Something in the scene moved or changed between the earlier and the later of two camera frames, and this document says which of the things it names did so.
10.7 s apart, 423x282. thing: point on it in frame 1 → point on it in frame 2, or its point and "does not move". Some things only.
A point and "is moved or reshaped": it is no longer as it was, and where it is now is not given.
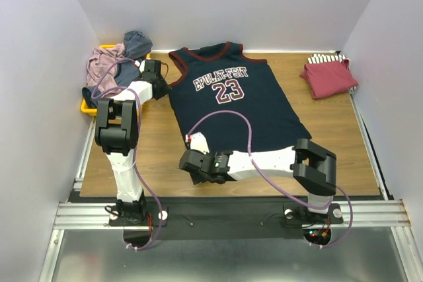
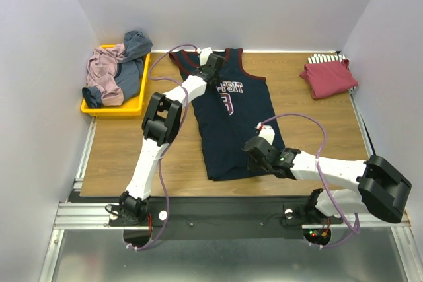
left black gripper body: (164, 88) → (200, 69)
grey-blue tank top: (136, 45) does not move
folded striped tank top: (322, 57) does not move
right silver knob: (289, 213) does not move
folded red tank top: (328, 78) does not move
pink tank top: (102, 66) does not move
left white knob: (164, 215) does not move
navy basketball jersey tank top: (232, 82) is moved or reshaped
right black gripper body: (188, 162) → (254, 155)
